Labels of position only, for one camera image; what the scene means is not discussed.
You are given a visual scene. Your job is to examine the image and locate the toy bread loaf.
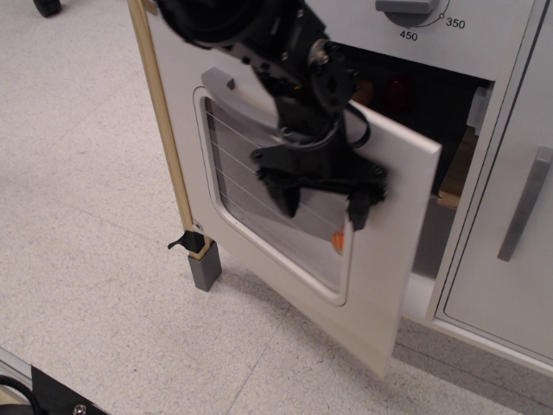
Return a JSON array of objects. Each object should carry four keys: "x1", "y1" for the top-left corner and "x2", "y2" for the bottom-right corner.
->
[{"x1": 353, "y1": 80, "x2": 374, "y2": 107}]

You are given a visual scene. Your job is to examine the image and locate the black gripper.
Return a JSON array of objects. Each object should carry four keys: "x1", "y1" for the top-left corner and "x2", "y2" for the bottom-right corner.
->
[{"x1": 251, "y1": 141, "x2": 387, "y2": 232}]

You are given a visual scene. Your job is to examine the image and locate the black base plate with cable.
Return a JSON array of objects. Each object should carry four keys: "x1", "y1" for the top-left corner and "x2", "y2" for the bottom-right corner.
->
[{"x1": 1, "y1": 366, "x2": 108, "y2": 415}]

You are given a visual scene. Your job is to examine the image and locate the grey oven temperature knob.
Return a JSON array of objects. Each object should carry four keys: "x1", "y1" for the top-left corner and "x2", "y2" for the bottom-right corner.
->
[{"x1": 375, "y1": 0, "x2": 439, "y2": 28}]

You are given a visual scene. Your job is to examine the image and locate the dark red toy dome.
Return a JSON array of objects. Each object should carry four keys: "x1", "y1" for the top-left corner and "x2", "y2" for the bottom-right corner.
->
[{"x1": 381, "y1": 73, "x2": 416, "y2": 114}]

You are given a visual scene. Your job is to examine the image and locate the silver cupboard door handle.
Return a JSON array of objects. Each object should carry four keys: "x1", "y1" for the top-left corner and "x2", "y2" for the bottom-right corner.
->
[{"x1": 498, "y1": 146, "x2": 552, "y2": 262}]

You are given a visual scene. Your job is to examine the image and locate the white cupboard door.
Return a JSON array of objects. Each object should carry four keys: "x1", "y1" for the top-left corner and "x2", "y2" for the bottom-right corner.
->
[{"x1": 442, "y1": 9, "x2": 552, "y2": 363}]

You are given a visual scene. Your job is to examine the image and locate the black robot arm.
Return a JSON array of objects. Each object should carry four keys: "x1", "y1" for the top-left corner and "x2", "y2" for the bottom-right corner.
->
[{"x1": 157, "y1": 1, "x2": 387, "y2": 231}]

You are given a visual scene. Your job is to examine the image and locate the grey cabinet leg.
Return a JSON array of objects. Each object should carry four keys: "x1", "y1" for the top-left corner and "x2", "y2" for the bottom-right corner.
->
[{"x1": 188, "y1": 242, "x2": 222, "y2": 292}]

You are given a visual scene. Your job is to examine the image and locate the toy salmon sushi piece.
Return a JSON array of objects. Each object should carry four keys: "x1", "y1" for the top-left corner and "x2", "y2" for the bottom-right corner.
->
[{"x1": 331, "y1": 227, "x2": 345, "y2": 254}]

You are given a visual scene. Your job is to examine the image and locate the white oven door with window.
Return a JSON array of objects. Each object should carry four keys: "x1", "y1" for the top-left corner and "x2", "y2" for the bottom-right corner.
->
[{"x1": 147, "y1": 13, "x2": 441, "y2": 376}]

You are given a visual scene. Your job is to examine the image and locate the grey oven shelf tray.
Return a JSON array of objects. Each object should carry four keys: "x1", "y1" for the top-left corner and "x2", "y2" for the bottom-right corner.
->
[{"x1": 336, "y1": 42, "x2": 492, "y2": 144}]

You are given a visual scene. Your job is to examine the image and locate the black caster wheel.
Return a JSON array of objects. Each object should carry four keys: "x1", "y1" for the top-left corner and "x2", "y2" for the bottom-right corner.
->
[{"x1": 34, "y1": 0, "x2": 61, "y2": 18}]

